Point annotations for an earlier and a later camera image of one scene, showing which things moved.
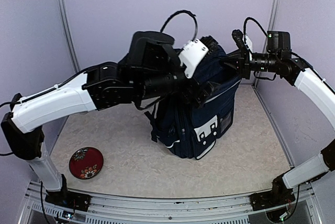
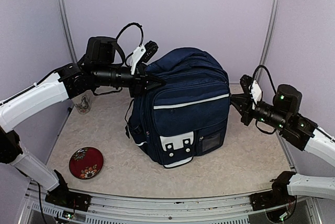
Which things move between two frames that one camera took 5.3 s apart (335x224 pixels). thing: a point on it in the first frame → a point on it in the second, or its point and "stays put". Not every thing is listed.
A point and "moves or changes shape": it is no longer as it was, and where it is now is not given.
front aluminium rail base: (221, 209) stays put
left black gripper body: (189, 94) → (138, 78)
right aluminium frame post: (275, 12) stays put
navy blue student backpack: (189, 127) moves or changes shape
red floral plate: (86, 163) stays put
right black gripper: (242, 63) → (242, 99)
